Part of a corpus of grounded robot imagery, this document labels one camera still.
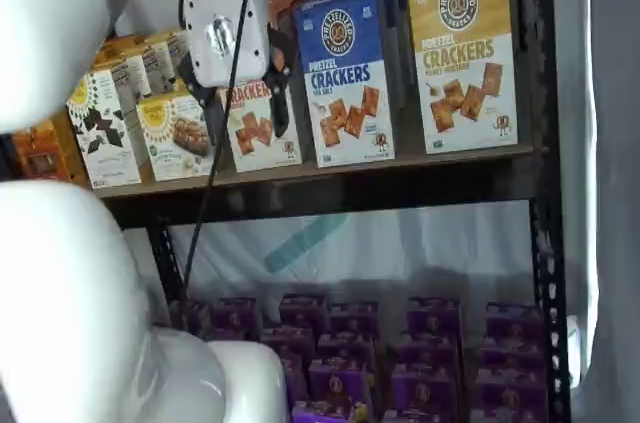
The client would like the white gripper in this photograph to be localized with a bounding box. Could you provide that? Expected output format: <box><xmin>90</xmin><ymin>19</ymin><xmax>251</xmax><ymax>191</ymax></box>
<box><xmin>177</xmin><ymin>0</ymin><xmax>297</xmax><ymax>147</ymax></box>

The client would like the orange white pretzel cracker box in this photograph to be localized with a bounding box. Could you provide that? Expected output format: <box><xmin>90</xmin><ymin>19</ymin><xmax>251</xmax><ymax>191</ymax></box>
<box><xmin>216</xmin><ymin>0</ymin><xmax>305</xmax><ymax>175</ymax></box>

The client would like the yellow white snack bar box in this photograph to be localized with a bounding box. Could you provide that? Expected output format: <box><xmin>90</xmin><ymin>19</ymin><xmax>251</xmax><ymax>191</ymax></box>
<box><xmin>134</xmin><ymin>91</ymin><xmax>217</xmax><ymax>183</ymax></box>

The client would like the white box with dark crackers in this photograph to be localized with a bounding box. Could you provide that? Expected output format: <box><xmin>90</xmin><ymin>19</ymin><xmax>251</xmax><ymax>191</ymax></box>
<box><xmin>139</xmin><ymin>38</ymin><xmax>176</xmax><ymax>95</ymax></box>
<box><xmin>64</xmin><ymin>67</ymin><xmax>145</xmax><ymax>190</ymax></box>
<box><xmin>164</xmin><ymin>30</ymin><xmax>191</xmax><ymax>83</ymax></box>

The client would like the blue white pretzel cracker box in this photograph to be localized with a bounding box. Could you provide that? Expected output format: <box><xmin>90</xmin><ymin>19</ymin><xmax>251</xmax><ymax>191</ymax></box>
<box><xmin>291</xmin><ymin>0</ymin><xmax>402</xmax><ymax>170</ymax></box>
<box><xmin>338</xmin><ymin>0</ymin><xmax>407</xmax><ymax>110</ymax></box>

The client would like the yellow white Simple Mills box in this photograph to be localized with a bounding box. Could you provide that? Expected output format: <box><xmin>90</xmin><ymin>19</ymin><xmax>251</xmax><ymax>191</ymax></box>
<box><xmin>91</xmin><ymin>35</ymin><xmax>152</xmax><ymax>100</ymax></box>

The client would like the black metal shelf rack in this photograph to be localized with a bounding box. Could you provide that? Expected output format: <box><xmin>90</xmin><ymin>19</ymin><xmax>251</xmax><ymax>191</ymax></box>
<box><xmin>98</xmin><ymin>0</ymin><xmax>572</xmax><ymax>423</ymax></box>

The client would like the brown particleboard shelf board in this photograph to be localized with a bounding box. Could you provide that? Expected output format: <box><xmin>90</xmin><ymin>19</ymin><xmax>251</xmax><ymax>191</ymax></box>
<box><xmin>94</xmin><ymin>141</ymin><xmax>536</xmax><ymax>199</ymax></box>

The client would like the purple Annie's snack box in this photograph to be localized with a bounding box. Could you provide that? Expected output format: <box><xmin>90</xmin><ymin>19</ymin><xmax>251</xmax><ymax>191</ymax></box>
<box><xmin>483</xmin><ymin>301</ymin><xmax>545</xmax><ymax>345</ymax></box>
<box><xmin>278</xmin><ymin>292</ymin><xmax>330</xmax><ymax>335</ymax></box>
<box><xmin>389</xmin><ymin>361</ymin><xmax>467</xmax><ymax>415</ymax></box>
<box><xmin>306</xmin><ymin>356</ymin><xmax>382</xmax><ymax>410</ymax></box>
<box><xmin>278</xmin><ymin>357</ymin><xmax>310</xmax><ymax>410</ymax></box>
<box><xmin>213</xmin><ymin>296</ymin><xmax>262</xmax><ymax>343</ymax></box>
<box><xmin>259</xmin><ymin>326</ymin><xmax>317</xmax><ymax>370</ymax></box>
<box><xmin>381</xmin><ymin>407</ymin><xmax>442</xmax><ymax>423</ymax></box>
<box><xmin>398</xmin><ymin>329</ymin><xmax>462</xmax><ymax>370</ymax></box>
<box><xmin>316</xmin><ymin>331</ymin><xmax>377</xmax><ymax>370</ymax></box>
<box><xmin>328</xmin><ymin>300</ymin><xmax>380</xmax><ymax>340</ymax></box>
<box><xmin>478</xmin><ymin>336</ymin><xmax>547</xmax><ymax>375</ymax></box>
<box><xmin>185</xmin><ymin>299</ymin><xmax>217</xmax><ymax>340</ymax></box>
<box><xmin>291</xmin><ymin>399</ymin><xmax>372</xmax><ymax>423</ymax></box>
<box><xmin>406</xmin><ymin>296</ymin><xmax>462</xmax><ymax>340</ymax></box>
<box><xmin>473</xmin><ymin>366</ymin><xmax>550</xmax><ymax>423</ymax></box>

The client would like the orange snack box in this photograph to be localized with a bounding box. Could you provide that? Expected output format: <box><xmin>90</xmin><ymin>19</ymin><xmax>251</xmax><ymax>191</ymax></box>
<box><xmin>8</xmin><ymin>118</ymin><xmax>77</xmax><ymax>180</ymax></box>

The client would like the yellow white pretzel cracker box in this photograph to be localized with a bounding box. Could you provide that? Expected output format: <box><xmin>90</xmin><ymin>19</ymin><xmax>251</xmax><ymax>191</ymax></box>
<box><xmin>406</xmin><ymin>0</ymin><xmax>521</xmax><ymax>155</ymax></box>

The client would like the teal tape strip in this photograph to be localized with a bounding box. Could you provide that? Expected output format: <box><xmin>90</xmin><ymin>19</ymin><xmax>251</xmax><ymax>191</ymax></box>
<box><xmin>262</xmin><ymin>214</ymin><xmax>347</xmax><ymax>275</ymax></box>

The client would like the white plastic backdrop sheet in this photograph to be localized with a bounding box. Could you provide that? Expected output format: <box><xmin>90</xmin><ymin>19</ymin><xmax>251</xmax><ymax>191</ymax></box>
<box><xmin>113</xmin><ymin>0</ymin><xmax>640</xmax><ymax>423</ymax></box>

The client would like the black cable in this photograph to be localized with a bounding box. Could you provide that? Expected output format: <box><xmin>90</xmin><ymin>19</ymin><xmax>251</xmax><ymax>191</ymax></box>
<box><xmin>180</xmin><ymin>0</ymin><xmax>267</xmax><ymax>340</ymax></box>

